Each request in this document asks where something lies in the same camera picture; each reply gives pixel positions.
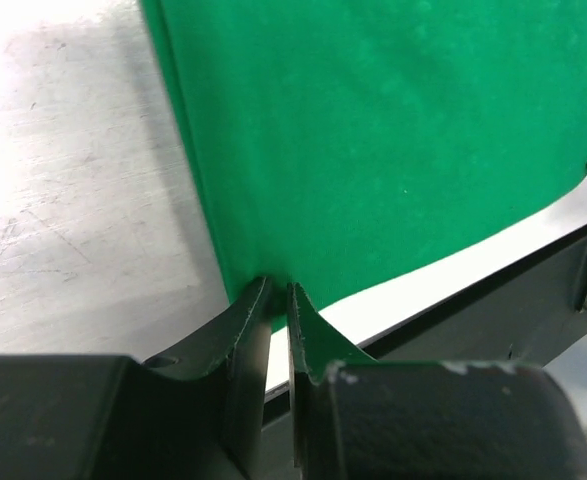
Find green t-shirt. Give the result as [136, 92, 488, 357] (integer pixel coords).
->
[141, 1, 587, 342]

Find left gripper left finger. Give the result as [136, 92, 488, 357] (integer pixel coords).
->
[0, 277, 273, 479]

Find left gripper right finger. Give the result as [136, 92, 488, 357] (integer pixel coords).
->
[287, 283, 587, 479]

